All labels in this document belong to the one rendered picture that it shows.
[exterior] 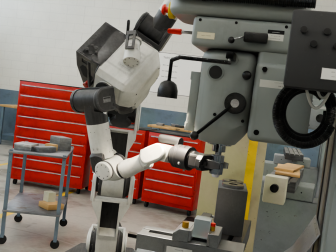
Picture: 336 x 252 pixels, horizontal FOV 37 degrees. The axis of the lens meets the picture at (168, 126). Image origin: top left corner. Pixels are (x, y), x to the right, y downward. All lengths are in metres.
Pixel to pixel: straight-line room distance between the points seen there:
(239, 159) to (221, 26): 1.94
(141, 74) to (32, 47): 10.39
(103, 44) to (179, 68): 8.98
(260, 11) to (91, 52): 0.76
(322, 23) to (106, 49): 0.99
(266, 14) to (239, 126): 0.37
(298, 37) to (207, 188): 2.29
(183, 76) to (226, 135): 9.36
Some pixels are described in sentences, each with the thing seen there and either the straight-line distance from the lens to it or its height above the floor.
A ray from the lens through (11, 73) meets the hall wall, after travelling 12.62.
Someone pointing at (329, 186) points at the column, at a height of 1.24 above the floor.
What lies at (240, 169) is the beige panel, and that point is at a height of 1.02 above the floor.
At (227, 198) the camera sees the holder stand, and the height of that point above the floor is 1.07.
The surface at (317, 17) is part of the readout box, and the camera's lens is 1.43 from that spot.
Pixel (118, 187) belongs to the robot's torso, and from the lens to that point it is 2.40.
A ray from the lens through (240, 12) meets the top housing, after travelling 1.69.
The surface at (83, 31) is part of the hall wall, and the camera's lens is 11.90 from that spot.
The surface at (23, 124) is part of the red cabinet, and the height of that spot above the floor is 0.85.
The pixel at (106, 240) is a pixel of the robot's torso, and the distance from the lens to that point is 2.56.
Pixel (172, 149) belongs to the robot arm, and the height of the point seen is 1.26.
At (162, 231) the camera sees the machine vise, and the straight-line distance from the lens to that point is 1.74.
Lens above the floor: 1.44
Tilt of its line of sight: 3 degrees down
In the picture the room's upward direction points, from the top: 7 degrees clockwise
